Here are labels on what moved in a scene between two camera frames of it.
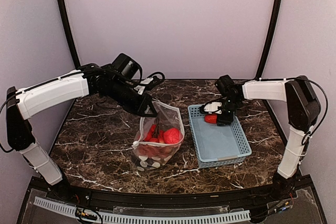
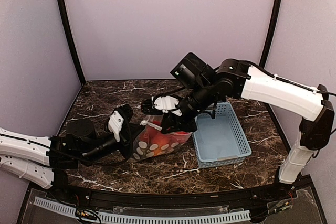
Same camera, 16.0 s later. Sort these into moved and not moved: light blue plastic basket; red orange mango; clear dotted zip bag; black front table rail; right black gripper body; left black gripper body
Moved: clear dotted zip bag; right black gripper body; red orange mango; left black gripper body
Not moved: light blue plastic basket; black front table rail
